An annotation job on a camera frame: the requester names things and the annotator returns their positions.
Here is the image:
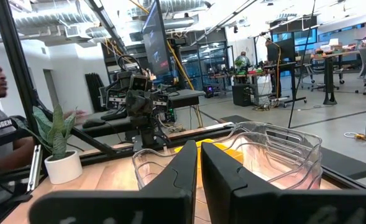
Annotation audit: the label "black rolling standing desk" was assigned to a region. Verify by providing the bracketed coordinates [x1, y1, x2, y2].
[263, 61, 308, 108]

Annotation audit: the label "black folded panels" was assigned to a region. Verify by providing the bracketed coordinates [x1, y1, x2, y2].
[85, 73, 104, 113]

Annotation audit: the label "yellow hanging cable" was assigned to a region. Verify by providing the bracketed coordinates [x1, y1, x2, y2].
[167, 40, 204, 128]

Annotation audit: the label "black monitor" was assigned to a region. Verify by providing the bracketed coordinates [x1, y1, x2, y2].
[140, 0, 173, 78]

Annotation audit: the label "person's hand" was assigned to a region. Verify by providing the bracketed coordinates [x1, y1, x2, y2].
[63, 108, 89, 126]

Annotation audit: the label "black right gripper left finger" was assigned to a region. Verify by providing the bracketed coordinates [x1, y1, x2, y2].
[29, 139, 199, 224]

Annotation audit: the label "green leafy plant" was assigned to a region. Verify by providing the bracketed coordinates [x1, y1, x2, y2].
[13, 104, 78, 162]

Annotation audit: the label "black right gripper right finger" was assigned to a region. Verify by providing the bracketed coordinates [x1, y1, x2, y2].
[200, 142, 366, 224]

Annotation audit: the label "long work table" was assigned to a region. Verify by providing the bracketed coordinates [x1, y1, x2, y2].
[309, 46, 366, 106]

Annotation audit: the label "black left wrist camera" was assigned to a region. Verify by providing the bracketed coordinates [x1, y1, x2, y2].
[129, 74, 149, 91]

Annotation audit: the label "silver aluminium bar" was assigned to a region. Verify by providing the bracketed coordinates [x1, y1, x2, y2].
[27, 144, 43, 192]

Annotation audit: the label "white plant pot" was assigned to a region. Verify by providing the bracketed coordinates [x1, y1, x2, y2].
[43, 150, 83, 185]

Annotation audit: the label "black equipment cabinet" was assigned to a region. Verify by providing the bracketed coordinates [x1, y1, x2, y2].
[231, 83, 260, 108]

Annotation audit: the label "yellow plastic mesh basket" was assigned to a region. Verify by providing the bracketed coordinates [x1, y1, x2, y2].
[173, 138, 245, 190]

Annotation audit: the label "white cable with yellow plug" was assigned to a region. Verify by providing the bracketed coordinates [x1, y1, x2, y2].
[344, 132, 366, 146]

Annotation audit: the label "black computer mouse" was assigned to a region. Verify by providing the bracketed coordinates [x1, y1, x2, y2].
[82, 118, 106, 129]

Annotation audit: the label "black hanging cable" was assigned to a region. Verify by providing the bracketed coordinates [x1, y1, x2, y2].
[287, 0, 317, 129]

